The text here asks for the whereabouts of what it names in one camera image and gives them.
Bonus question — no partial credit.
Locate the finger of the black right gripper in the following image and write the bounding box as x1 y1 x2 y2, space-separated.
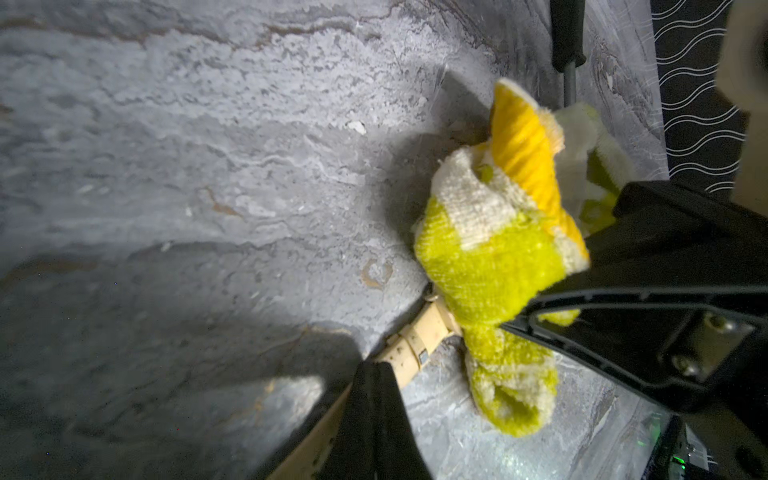
502 285 767 412

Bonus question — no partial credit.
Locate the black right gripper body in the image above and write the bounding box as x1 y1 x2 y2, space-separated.
539 179 768 480

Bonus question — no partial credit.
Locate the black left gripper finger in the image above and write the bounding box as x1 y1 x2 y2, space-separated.
320 361 432 479

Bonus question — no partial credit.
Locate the orange strap watch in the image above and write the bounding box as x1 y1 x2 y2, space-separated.
269 286 462 479

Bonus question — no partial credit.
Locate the yellow green white towel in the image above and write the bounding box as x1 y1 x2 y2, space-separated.
414 78 636 437

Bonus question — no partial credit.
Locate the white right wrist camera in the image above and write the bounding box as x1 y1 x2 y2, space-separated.
716 1 767 216

